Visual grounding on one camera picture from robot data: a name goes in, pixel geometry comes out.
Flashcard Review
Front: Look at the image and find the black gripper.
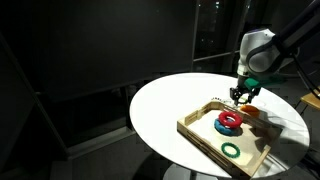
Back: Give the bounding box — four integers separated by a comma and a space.
230, 75, 259, 105

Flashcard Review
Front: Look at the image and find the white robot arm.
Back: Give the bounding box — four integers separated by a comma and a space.
230, 0, 320, 106

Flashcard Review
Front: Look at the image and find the wooden tray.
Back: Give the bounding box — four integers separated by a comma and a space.
177, 101, 282, 180

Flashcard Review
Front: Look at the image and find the wooden chair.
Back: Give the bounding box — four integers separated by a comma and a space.
297, 90, 320, 110

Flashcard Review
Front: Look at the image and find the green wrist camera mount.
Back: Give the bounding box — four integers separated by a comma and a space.
244, 78, 261, 89

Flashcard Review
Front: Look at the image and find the orange ring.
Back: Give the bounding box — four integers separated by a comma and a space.
239, 104, 261, 118

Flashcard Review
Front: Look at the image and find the red ring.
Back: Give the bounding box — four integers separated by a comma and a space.
217, 110, 244, 128

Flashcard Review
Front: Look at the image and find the blue ring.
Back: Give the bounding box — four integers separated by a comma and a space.
213, 118, 243, 136

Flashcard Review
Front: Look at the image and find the dark green ring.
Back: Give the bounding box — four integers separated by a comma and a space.
220, 141, 242, 159

